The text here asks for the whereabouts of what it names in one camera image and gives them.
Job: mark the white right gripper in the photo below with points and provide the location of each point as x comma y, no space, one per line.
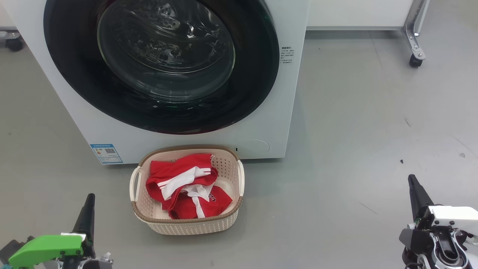
455,216

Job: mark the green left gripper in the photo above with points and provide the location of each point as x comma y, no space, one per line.
44,248

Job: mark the red shorts with white stripes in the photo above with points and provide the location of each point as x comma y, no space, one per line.
168,175

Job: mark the dark round glass washer door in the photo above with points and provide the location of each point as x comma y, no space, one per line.
254,74

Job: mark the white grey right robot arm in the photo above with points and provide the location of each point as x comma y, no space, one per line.
448,254

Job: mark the cream perforated laundry basket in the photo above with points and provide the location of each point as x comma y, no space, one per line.
186,226

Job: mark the white front-load washing machine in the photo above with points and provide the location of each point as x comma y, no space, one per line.
261,123

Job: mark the metal leg with caster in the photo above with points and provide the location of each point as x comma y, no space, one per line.
13,43
414,41

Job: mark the round white filter cover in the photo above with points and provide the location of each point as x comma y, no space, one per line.
255,146

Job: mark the white panel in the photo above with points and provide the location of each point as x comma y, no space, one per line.
354,13
5,13

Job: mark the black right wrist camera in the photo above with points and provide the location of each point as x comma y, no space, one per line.
414,241

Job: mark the dark left wrist camera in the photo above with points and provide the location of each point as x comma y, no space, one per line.
9,249

